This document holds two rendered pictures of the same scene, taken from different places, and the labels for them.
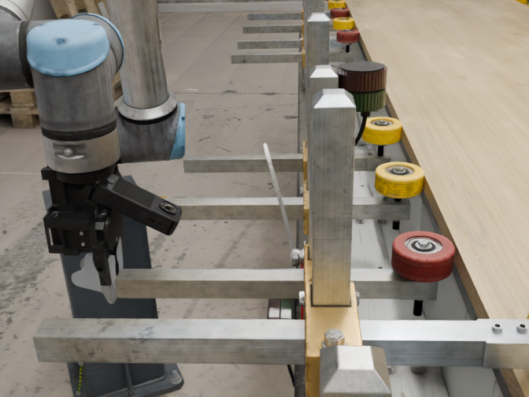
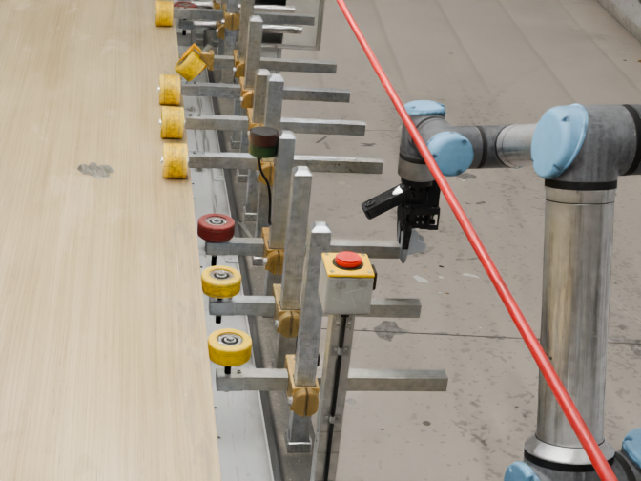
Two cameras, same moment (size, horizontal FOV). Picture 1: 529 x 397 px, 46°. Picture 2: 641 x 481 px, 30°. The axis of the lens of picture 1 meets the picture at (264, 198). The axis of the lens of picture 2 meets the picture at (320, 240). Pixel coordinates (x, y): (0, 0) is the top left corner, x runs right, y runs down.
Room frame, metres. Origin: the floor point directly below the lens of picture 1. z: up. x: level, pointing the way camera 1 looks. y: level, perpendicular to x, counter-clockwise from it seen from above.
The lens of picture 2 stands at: (3.04, -0.57, 2.02)
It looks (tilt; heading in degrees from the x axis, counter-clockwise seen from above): 26 degrees down; 166
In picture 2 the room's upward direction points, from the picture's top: 6 degrees clockwise
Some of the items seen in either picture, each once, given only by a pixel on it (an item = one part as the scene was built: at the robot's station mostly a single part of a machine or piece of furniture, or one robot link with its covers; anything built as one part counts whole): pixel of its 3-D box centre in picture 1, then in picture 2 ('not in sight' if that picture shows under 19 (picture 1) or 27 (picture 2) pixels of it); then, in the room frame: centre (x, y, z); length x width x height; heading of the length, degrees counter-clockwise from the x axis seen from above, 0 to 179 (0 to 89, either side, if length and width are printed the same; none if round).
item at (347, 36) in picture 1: (347, 46); not in sight; (2.20, -0.31, 0.85); 0.08 x 0.08 x 0.11
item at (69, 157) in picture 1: (81, 148); (418, 166); (0.73, 0.23, 1.05); 0.10 x 0.09 x 0.05; 175
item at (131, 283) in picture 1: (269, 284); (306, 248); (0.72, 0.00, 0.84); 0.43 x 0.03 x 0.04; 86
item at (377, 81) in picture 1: (361, 76); (263, 136); (0.75, -0.13, 1.12); 0.06 x 0.06 x 0.02
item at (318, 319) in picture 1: (331, 330); (267, 164); (0.48, -0.06, 0.95); 0.14 x 0.06 x 0.05; 176
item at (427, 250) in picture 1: (420, 278); (215, 241); (0.70, -0.21, 0.85); 0.08 x 0.08 x 0.11
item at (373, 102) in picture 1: (361, 95); (262, 147); (0.75, -0.13, 1.10); 0.06 x 0.06 x 0.02
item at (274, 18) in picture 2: not in sight; (238, 15); (-0.78, 0.06, 0.95); 0.50 x 0.04 x 0.04; 86
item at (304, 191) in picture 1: (317, 203); (287, 310); (0.98, -0.09, 0.84); 0.14 x 0.06 x 0.05; 176
